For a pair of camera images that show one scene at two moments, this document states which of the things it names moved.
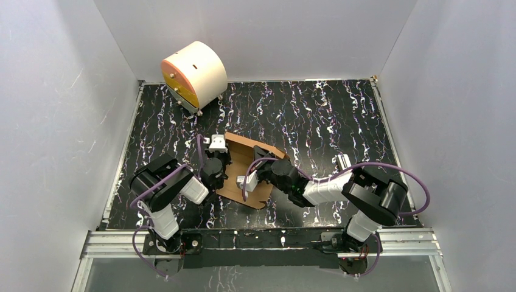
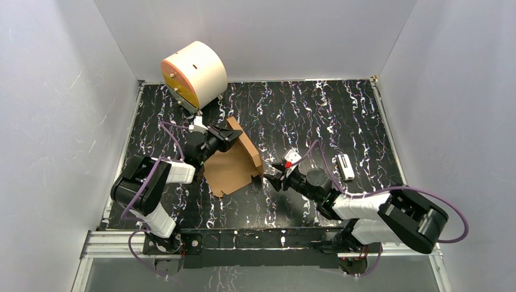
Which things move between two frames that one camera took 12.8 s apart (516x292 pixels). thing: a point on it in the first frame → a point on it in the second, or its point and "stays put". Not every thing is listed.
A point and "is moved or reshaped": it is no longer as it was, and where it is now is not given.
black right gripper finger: [260, 152] → [276, 182]
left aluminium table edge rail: [106, 218] stays put
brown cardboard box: [241, 152] is moved or reshaped
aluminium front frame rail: [393, 243] stays put
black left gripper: [225, 157] → [219, 137]
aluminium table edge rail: [375, 86] stays put
